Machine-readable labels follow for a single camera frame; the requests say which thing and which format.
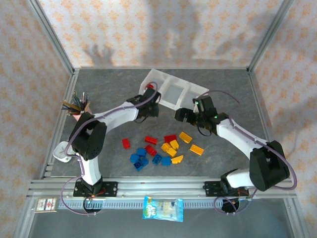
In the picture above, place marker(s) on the long red lego brick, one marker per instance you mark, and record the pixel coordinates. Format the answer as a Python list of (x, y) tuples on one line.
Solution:
[(150, 140)]

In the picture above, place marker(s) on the curved yellow lego brick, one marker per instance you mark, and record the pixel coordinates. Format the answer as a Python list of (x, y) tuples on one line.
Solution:
[(177, 159)]

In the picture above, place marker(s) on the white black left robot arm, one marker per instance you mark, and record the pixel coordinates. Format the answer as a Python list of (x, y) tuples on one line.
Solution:
[(119, 115)]

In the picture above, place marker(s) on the pink pencil cup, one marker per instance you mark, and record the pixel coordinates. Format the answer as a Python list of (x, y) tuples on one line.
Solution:
[(86, 107)]

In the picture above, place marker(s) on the pale pencil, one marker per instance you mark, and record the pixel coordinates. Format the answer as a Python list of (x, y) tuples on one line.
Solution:
[(83, 98)]

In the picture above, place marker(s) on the green pencil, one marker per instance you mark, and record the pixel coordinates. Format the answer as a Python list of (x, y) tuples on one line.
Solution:
[(76, 99)]

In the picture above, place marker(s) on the brown pencil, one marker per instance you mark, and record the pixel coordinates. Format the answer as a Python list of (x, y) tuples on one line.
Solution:
[(69, 104)]

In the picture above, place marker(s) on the dark pencil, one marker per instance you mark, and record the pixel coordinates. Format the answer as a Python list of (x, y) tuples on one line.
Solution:
[(68, 108)]

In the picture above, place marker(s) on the blue white snack bag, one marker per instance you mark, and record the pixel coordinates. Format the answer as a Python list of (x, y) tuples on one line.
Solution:
[(163, 208)]

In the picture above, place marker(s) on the small white clock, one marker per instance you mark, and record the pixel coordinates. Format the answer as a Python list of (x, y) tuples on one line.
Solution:
[(60, 152)]

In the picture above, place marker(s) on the small red white card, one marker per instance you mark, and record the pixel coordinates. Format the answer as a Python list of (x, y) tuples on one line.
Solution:
[(45, 205)]

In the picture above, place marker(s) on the aluminium frame bar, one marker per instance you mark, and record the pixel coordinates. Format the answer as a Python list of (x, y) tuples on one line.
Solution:
[(111, 68)]

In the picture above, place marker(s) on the aluminium frame side rail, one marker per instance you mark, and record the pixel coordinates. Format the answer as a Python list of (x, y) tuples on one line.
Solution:
[(259, 99), (59, 124)]

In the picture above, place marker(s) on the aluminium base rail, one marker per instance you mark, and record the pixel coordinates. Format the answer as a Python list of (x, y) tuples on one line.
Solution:
[(161, 186)]

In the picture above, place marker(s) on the aluminium frame post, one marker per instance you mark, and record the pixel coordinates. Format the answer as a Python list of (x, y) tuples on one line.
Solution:
[(53, 37), (270, 34)]

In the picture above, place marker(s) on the aluminium frame leg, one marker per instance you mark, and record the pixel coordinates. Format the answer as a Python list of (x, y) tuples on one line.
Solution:
[(296, 218), (24, 218)]

